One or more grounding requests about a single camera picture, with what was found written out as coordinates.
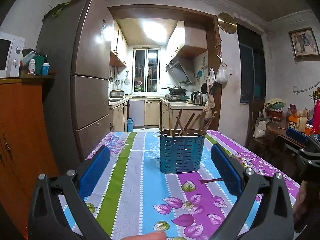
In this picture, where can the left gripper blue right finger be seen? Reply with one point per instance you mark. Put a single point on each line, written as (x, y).
(229, 169)

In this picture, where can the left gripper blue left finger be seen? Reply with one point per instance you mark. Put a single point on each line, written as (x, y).
(91, 170)

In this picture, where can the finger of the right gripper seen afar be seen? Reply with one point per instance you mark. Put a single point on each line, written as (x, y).
(296, 135)

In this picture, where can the long brown chopstick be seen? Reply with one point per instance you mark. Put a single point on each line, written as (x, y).
(194, 122)

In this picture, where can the wooden chopstick pair piece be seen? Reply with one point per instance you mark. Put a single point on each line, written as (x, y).
(179, 128)

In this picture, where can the reddish wooden chopstick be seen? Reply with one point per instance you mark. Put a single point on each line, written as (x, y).
(184, 129)

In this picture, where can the long bamboo chopstick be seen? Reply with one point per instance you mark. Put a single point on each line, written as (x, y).
(205, 128)

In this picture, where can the kitchen window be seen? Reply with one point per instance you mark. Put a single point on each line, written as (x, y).
(146, 63)

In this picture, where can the person's right hand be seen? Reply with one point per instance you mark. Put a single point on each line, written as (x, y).
(306, 207)

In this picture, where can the person's left hand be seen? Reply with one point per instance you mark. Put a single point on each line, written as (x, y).
(156, 235)

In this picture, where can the wooden side table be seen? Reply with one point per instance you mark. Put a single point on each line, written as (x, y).
(274, 129)

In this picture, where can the red thermos bottle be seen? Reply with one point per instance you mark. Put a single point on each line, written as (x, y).
(316, 116)

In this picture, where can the potted plant on table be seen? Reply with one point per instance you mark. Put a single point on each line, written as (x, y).
(274, 109)

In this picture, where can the wooden chair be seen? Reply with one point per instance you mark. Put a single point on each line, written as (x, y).
(259, 146)

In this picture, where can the floral striped tablecloth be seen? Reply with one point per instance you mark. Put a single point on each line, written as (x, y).
(133, 197)

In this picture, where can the blue perforated utensil holder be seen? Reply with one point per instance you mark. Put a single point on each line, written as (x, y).
(180, 154)

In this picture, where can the orange wooden cabinet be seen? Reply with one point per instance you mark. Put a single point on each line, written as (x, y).
(25, 150)

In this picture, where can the steel electric kettle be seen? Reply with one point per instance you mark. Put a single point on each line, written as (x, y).
(197, 98)

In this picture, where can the framed elephant picture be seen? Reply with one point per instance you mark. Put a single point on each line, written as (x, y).
(304, 44)

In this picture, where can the white hanging plastic bag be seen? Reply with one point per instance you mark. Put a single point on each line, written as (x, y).
(222, 75)

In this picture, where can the black wok on stove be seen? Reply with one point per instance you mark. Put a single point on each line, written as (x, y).
(175, 90)

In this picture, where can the steel range hood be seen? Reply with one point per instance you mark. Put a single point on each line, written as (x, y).
(182, 69)

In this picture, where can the blue lidded jar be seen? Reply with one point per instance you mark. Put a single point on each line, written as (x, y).
(45, 69)

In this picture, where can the white medicine bottle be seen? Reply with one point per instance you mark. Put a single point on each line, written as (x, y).
(31, 66)

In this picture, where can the green container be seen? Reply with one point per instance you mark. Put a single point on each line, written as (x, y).
(39, 61)

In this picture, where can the grey refrigerator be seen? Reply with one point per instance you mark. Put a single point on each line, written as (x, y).
(75, 41)

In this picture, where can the white microwave oven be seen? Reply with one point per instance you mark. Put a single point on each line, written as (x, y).
(11, 47)

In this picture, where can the gold round wall clock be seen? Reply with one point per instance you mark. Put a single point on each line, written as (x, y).
(227, 23)

